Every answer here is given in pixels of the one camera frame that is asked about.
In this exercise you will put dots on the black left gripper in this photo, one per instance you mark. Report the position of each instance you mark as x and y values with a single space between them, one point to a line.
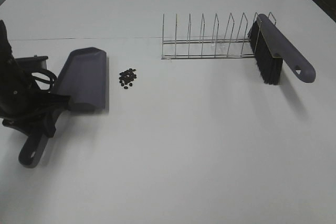
18 94

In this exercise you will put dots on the grey plastic dustpan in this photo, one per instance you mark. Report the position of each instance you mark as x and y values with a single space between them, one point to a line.
84 77

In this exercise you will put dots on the pile of coffee beans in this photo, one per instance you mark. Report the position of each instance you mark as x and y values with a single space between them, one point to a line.
127 77

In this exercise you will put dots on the grey brush black bristles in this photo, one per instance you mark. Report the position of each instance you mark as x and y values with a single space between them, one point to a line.
271 49

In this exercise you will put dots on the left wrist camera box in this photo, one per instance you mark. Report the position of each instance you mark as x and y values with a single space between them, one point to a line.
33 63

